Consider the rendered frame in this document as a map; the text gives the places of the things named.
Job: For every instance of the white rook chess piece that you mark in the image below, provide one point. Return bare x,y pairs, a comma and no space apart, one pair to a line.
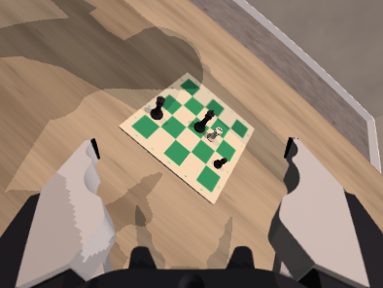
212,136

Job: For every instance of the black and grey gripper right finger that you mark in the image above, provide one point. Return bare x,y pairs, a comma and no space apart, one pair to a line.
322,236

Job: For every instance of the green and cream chessboard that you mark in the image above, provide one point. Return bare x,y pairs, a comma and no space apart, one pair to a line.
187,153

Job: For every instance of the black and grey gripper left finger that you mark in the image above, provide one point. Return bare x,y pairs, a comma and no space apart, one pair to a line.
61,236

